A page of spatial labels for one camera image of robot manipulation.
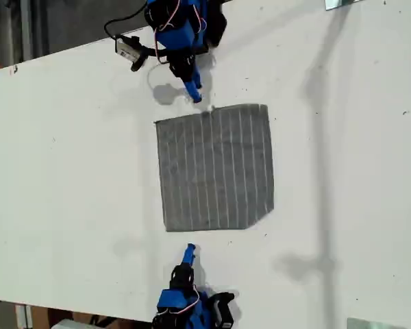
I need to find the grey striped square towel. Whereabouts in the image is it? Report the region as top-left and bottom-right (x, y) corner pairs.
(154, 103), (275, 233)

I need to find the white container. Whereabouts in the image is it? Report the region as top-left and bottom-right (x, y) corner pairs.
(50, 318), (94, 329)

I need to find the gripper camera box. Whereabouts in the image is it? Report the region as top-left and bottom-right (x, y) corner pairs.
(210, 292), (236, 329)
(114, 35), (140, 62)

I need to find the camera black cable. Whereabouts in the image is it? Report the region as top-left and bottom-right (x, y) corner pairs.
(103, 5), (149, 39)

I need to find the white metal post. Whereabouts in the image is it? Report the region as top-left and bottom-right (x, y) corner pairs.
(14, 303), (34, 329)

